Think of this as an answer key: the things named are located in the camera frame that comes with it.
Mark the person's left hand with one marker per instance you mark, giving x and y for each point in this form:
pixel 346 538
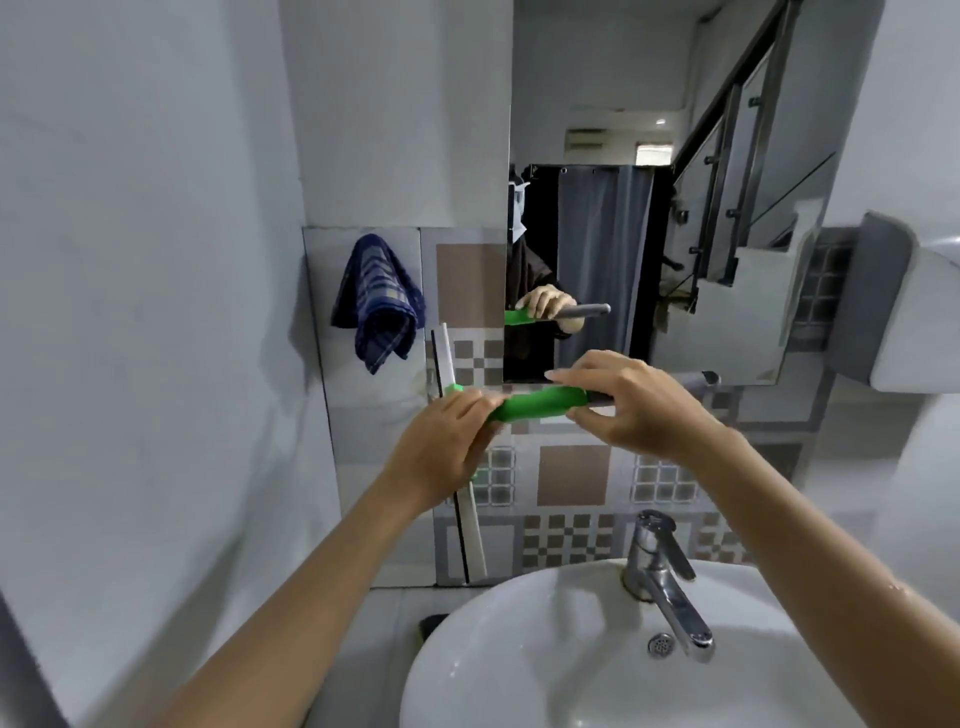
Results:
pixel 431 457

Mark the person's right hand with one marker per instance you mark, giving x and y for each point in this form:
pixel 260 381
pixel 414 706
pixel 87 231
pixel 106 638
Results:
pixel 652 412

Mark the person's left fingers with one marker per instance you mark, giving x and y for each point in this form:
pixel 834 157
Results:
pixel 472 409

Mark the person's right thumb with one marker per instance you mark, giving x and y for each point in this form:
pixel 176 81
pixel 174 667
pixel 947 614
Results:
pixel 594 422

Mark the person's left forearm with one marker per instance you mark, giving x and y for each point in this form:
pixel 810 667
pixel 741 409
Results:
pixel 315 600

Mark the person's right forearm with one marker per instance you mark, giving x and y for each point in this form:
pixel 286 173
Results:
pixel 817 570

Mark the blue plaid cloth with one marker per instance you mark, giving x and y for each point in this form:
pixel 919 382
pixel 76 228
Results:
pixel 375 300

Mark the chrome sink faucet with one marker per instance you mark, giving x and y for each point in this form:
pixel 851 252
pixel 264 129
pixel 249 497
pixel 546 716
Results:
pixel 660 570

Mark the chrome sink drain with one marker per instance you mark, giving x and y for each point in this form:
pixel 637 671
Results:
pixel 661 645

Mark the white ceramic sink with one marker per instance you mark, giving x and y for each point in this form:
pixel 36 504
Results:
pixel 570 675

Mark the white and grey wall dispenser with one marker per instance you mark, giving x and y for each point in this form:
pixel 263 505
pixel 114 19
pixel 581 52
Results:
pixel 892 300

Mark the wall mirror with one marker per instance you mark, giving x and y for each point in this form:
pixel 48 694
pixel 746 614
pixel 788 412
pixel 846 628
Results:
pixel 600 90

